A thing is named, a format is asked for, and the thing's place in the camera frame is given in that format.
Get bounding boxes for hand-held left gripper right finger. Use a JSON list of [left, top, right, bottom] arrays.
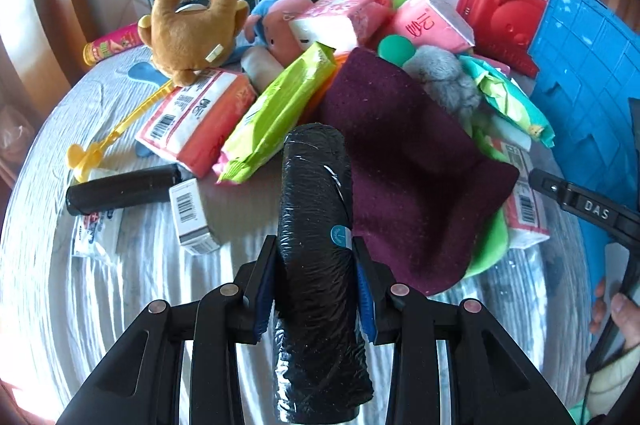
[[350, 235, 576, 425]]

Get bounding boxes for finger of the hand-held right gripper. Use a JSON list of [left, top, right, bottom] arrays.
[[528, 167, 573, 210], [627, 97, 640, 156]]

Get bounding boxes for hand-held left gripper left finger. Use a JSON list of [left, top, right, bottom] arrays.
[[57, 235, 278, 425]]

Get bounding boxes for black garbage bag roll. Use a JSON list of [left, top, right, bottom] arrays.
[[272, 122, 375, 423]]

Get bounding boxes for blue plastic crate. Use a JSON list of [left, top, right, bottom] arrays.
[[527, 0, 640, 266]]

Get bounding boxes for maroon cloth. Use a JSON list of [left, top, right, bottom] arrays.
[[317, 47, 521, 297]]

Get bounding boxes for lime green wipes pack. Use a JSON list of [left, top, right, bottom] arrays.
[[214, 42, 337, 186]]

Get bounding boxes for person's right forearm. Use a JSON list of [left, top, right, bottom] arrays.
[[582, 345, 640, 425]]

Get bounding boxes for person's right hand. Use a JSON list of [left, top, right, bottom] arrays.
[[589, 277, 640, 356]]

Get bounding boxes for white red tissue pack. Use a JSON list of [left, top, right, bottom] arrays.
[[492, 135, 551, 251]]

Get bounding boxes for light green cloth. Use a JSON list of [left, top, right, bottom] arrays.
[[462, 207, 511, 278]]

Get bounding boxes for teal wet wipes pack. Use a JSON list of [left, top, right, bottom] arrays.
[[457, 55, 557, 148]]

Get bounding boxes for small white barcode box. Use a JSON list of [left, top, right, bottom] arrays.
[[168, 177, 222, 256]]

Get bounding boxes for grey plush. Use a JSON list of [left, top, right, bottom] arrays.
[[402, 45, 483, 126]]

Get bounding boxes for red bear toy case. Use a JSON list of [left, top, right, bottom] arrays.
[[455, 0, 553, 78]]

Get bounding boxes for white plastic packet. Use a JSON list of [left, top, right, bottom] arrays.
[[72, 210, 123, 263]]

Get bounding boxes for black cylinder tube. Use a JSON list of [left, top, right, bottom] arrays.
[[66, 166, 182, 217]]

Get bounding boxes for red tissue pack with barcode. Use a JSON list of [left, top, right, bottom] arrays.
[[135, 69, 258, 178]]

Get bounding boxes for pink tissue pack red print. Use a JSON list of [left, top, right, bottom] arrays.
[[387, 0, 476, 54]]

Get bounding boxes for green round cap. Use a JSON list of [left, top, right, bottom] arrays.
[[377, 34, 417, 66]]

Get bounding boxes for yellow plastic stick toy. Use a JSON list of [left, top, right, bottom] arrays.
[[67, 81, 178, 183]]

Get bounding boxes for white paper roll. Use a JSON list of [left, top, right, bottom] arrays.
[[241, 47, 286, 88]]

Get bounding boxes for light blue plastic scoop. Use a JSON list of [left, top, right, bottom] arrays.
[[126, 61, 171, 86]]

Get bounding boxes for pink floral tissue pack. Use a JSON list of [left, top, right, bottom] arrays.
[[289, 0, 393, 50]]

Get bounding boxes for pink pig plush blue ears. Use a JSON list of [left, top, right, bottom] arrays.
[[245, 0, 321, 66]]

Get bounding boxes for brown bear plush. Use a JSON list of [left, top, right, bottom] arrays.
[[137, 0, 251, 86]]

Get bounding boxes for pink snack tube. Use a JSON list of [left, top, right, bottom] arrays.
[[82, 21, 146, 66]]

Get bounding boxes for translucent plastic bag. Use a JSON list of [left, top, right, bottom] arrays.
[[0, 102, 38, 166]]

